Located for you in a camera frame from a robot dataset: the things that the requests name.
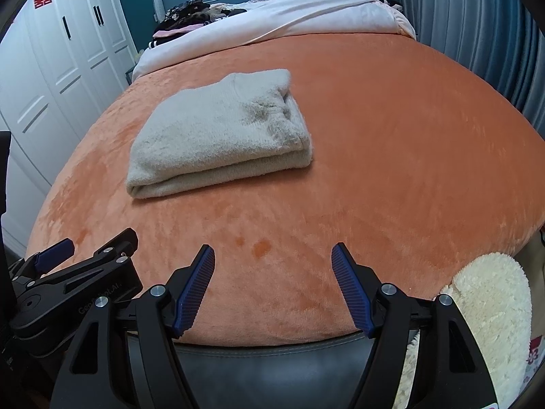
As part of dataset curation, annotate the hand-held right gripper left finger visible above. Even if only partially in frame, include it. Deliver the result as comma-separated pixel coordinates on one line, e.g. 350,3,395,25
50,244,216,409

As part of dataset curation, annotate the white fluffy garment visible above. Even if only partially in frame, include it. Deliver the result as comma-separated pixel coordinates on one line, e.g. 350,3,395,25
402,254,533,409

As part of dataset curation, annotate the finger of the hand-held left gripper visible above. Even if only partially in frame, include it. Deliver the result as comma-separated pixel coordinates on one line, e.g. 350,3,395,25
9,239,76,284
34,228,139,286

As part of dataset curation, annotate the pale pink duvet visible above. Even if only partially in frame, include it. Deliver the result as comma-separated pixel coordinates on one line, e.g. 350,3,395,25
131,0,419,82

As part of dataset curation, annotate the grey-blue curtain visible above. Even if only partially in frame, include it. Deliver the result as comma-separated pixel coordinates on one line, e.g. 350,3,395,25
397,0,545,142

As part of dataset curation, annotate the white wardrobe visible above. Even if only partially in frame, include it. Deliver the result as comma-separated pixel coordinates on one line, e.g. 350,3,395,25
0,0,138,260

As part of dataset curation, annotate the floral cloth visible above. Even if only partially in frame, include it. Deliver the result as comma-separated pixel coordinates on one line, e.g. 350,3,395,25
526,336,545,368

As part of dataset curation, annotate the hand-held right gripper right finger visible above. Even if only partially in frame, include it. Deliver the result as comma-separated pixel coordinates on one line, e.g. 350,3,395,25
331,242,497,409

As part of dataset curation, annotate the orange fleece blanket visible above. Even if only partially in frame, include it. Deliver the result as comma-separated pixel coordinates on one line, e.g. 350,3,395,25
26,32,545,347

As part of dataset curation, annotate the beige knit sweater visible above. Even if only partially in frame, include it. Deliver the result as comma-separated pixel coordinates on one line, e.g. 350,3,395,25
125,68,315,200

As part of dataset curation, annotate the pile of dark clothes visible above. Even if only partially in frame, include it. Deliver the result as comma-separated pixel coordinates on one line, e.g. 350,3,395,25
148,0,241,48

